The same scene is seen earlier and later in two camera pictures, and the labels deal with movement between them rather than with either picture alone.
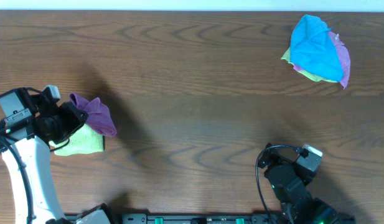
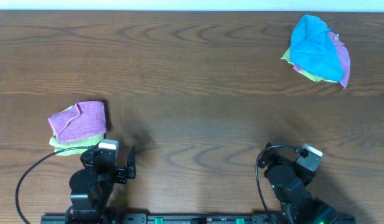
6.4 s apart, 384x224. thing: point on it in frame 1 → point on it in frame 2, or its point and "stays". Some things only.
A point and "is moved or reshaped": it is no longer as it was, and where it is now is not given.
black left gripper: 75,115 → 116,173
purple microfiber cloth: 99,117 is moved or reshaped
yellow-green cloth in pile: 286,56 stays
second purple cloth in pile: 345,57 stays
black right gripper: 273,155 stays
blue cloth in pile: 313,50 stays
